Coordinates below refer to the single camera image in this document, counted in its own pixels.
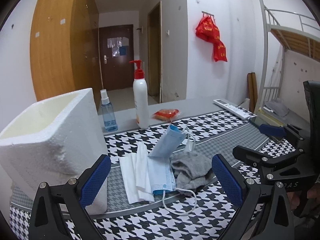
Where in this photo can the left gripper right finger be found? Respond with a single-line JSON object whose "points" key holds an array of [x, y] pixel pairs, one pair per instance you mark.
{"points": [[275, 221]]}

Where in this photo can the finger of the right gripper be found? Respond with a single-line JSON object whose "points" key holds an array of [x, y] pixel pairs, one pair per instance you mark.
{"points": [[262, 158], [276, 133]]}

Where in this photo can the black smartphone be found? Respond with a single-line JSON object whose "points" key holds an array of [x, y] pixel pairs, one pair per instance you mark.
{"points": [[257, 121]]}

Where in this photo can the white styrofoam box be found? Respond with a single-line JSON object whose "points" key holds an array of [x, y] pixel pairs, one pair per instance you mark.
{"points": [[52, 141]]}

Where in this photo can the red snack packet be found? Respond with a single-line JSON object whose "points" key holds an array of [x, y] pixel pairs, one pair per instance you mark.
{"points": [[166, 114]]}

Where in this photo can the white tissue paper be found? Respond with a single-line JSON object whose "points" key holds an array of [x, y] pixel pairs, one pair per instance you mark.
{"points": [[135, 174]]}

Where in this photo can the grey sock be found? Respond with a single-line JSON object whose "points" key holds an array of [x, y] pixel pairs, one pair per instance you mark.
{"points": [[192, 170]]}

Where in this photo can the white remote control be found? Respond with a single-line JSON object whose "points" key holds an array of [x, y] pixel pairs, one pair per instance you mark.
{"points": [[235, 110]]}

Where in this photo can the red hanging bag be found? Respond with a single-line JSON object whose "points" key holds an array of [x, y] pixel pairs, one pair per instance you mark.
{"points": [[208, 31]]}

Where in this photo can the metal bunk bed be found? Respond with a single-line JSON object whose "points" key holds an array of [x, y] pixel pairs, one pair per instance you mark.
{"points": [[290, 57]]}

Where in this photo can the white red pump bottle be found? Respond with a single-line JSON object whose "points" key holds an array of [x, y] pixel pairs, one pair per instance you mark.
{"points": [[140, 91]]}

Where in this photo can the wooden planks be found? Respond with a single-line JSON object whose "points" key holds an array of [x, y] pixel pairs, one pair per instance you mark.
{"points": [[252, 90]]}

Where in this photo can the wooden wardrobe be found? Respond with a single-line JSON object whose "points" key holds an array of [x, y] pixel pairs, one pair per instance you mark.
{"points": [[64, 51]]}

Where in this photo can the blue face mask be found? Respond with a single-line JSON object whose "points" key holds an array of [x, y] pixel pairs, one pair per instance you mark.
{"points": [[162, 181], [170, 140]]}

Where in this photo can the houndstooth table cloth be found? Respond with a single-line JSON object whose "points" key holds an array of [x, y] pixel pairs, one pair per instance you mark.
{"points": [[172, 215]]}

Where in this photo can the person right hand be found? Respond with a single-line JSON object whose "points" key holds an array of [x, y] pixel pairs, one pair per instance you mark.
{"points": [[295, 198]]}

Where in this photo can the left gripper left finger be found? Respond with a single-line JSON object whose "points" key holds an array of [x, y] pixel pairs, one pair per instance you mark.
{"points": [[47, 221]]}

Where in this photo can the dark brown entrance door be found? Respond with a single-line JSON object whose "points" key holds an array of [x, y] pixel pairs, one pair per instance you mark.
{"points": [[116, 53]]}

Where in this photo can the side doorway frame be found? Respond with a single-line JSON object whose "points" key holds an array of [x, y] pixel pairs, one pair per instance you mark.
{"points": [[155, 52]]}

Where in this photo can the blue spray bottle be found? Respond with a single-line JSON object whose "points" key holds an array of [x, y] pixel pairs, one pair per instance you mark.
{"points": [[109, 118]]}

